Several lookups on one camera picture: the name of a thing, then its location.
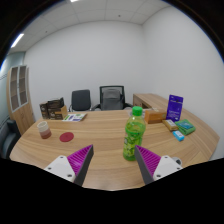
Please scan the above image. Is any purple standing package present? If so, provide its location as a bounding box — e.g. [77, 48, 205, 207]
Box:
[165, 94, 185, 122]

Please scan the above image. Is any green flat box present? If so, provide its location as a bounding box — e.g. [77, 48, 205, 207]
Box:
[174, 118, 197, 136]

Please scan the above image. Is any flat round red coaster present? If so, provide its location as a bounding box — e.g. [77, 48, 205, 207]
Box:
[59, 131, 75, 143]

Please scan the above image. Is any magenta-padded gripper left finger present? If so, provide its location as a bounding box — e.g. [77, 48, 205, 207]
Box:
[43, 143, 95, 187]

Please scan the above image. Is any black sofa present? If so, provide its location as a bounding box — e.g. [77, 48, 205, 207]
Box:
[0, 119, 22, 159]

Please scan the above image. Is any wooden shelf cabinet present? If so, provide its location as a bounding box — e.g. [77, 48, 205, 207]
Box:
[5, 64, 36, 136]

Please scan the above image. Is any black ribbed box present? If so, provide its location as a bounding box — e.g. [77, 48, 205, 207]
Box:
[46, 97, 66, 110]

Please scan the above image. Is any black padded office chair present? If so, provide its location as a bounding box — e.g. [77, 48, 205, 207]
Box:
[68, 89, 93, 113]

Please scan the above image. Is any white and green leaflet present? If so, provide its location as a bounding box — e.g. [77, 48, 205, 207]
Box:
[62, 112, 88, 123]

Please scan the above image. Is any small light blue box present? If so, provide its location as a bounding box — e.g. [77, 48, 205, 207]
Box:
[172, 130, 186, 142]

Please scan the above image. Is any grey mesh office chair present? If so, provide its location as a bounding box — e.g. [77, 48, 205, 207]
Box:
[90, 85, 134, 112]

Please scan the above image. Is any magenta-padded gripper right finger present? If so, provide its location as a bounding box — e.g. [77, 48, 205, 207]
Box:
[134, 144, 184, 185]

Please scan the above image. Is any small tan box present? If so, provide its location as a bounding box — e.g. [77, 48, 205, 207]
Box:
[161, 118, 180, 132]

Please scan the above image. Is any brown carton box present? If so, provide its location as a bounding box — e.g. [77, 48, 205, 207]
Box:
[47, 105, 69, 121]

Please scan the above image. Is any long ceiling light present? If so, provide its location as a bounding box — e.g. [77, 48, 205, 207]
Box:
[9, 32, 25, 50]

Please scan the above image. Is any orange wooden box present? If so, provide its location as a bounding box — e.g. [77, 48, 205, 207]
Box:
[143, 108, 168, 125]

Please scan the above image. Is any small dark brown box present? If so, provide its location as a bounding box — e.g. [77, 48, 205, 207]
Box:
[39, 101, 50, 120]

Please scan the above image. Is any green drink bottle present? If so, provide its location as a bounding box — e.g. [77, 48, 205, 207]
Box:
[122, 105, 147, 162]

